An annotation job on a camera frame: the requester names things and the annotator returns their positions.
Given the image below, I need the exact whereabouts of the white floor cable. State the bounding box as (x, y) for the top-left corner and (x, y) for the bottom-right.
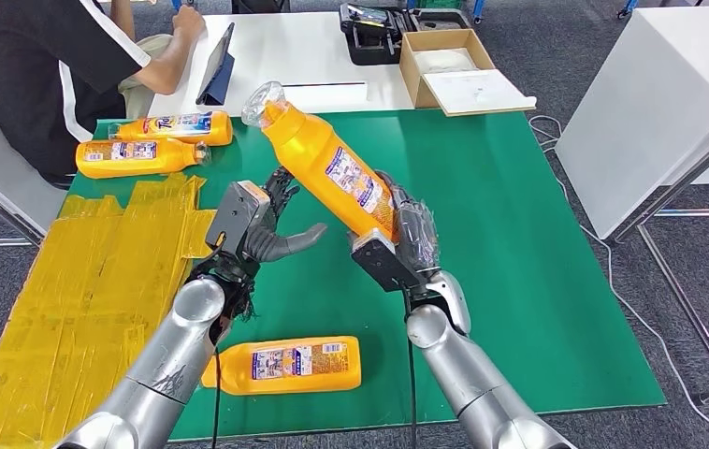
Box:
(528, 114), (709, 446)

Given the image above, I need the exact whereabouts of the tablet in dark folding case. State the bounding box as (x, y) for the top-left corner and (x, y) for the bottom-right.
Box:
(195, 22), (236, 107)

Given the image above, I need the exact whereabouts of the green table mat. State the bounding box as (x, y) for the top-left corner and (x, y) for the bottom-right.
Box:
(63, 109), (667, 442)

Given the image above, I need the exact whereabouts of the person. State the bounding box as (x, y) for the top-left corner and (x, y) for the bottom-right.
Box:
(0, 0), (207, 190)

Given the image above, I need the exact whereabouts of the white table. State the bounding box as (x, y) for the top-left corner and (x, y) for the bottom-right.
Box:
(554, 7), (709, 240)

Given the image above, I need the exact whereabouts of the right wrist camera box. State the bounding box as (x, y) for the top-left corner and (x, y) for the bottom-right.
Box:
(350, 229), (427, 294)

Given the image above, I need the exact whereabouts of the yellow taped cardboard sheet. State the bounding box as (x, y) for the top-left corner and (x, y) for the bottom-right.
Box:
(0, 173), (216, 449)

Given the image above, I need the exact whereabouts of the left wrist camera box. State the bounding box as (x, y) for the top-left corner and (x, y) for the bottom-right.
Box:
(204, 181), (272, 255)

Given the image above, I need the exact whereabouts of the white desk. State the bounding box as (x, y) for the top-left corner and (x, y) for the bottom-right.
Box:
(146, 10), (421, 119)

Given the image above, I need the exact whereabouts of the orange Tide detergent bottle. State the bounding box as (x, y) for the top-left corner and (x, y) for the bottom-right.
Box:
(75, 138), (212, 180)
(200, 336), (363, 397)
(241, 80), (400, 244)
(108, 110), (234, 148)

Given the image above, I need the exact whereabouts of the black left camera cable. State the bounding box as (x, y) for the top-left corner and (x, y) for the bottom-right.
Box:
(209, 346), (224, 449)

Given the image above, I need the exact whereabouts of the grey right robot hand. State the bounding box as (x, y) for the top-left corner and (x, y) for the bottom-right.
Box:
(376, 170), (442, 280)

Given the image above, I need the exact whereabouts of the person's right hand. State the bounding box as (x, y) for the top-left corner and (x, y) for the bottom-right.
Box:
(171, 5), (207, 41)

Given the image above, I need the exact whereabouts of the flat white box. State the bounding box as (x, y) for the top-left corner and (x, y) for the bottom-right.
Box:
(280, 81), (369, 114)

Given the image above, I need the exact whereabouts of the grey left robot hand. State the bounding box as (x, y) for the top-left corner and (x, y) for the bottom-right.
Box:
(239, 166), (329, 265)

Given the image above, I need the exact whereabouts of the black right camera cable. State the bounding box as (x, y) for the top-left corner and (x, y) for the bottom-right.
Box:
(400, 282), (421, 449)

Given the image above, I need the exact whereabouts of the black chair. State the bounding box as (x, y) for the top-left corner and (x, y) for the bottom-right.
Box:
(232, 0), (291, 14)

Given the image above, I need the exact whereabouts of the black tool case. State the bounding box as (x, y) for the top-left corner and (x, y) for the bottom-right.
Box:
(339, 3), (470, 66)

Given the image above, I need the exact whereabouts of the open cardboard box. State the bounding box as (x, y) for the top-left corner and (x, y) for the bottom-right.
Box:
(398, 28), (537, 118)

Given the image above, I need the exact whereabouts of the white foam insert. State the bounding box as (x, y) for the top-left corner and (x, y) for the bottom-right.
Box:
(412, 48), (478, 74)

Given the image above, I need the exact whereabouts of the black camera cable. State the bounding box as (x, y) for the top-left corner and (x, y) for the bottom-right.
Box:
(400, 282), (421, 449)
(209, 346), (224, 449)

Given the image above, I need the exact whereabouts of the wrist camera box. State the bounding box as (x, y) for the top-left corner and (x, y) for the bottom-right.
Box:
(350, 229), (427, 294)
(204, 181), (272, 255)

